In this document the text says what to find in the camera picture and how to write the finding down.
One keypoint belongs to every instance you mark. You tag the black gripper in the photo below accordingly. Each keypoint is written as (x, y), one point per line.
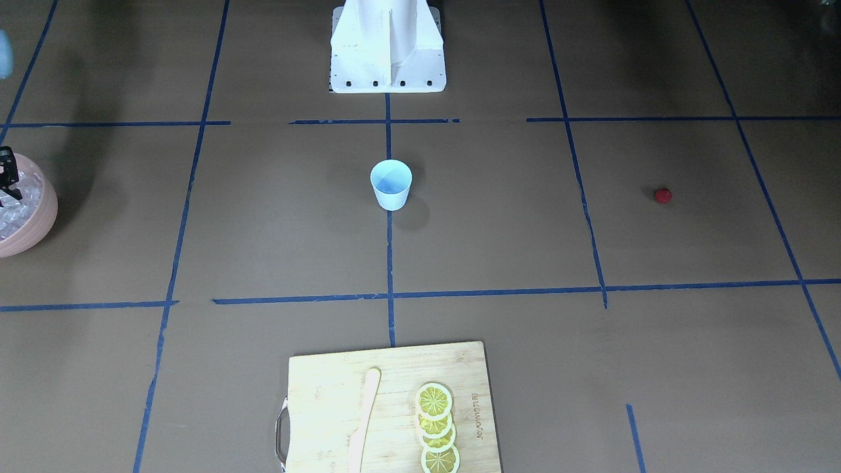
(6, 169)

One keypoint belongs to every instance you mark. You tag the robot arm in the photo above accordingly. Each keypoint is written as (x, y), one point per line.
(6, 62)

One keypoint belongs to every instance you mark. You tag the pile of clear ice cubes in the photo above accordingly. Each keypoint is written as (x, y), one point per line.
(16, 213)

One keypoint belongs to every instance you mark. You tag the light blue paper cup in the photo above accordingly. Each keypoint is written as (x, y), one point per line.
(391, 180)

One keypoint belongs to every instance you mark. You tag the pink bowl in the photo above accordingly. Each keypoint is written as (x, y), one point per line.
(42, 219)

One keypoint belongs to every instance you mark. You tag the bamboo cutting board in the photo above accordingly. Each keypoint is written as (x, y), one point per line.
(323, 403)

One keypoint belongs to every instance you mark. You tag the yellow plastic knife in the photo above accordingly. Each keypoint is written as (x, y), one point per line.
(357, 440)

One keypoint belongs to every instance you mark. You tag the top lemon slice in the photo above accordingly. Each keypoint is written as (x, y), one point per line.
(433, 401)

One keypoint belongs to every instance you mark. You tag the lemon slice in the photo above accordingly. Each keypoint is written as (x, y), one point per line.
(444, 461)
(433, 401)
(434, 428)
(440, 444)

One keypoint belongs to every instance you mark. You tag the bottom lemon slice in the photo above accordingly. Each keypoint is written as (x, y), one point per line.
(444, 461)

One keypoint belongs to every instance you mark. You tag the red strawberry on table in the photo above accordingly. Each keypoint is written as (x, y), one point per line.
(663, 195)

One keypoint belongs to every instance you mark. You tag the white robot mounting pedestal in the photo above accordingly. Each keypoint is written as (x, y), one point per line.
(386, 47)

